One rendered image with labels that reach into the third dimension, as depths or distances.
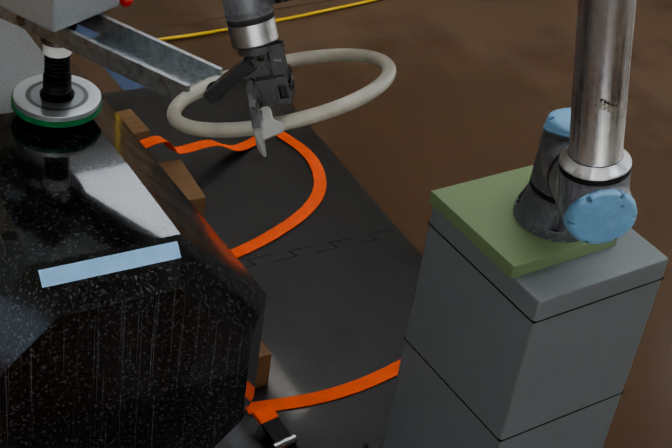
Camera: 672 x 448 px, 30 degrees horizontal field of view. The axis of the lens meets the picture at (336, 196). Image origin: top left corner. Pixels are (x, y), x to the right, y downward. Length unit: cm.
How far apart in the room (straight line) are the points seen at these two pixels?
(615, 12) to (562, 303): 70
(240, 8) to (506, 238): 89
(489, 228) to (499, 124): 221
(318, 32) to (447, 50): 57
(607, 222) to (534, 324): 30
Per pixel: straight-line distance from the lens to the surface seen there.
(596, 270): 288
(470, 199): 295
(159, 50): 292
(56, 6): 289
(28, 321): 271
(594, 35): 246
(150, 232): 279
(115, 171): 298
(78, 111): 309
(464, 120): 503
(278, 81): 235
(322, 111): 242
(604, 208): 263
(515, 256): 280
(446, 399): 315
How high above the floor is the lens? 250
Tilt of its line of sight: 34 degrees down
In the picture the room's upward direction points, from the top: 9 degrees clockwise
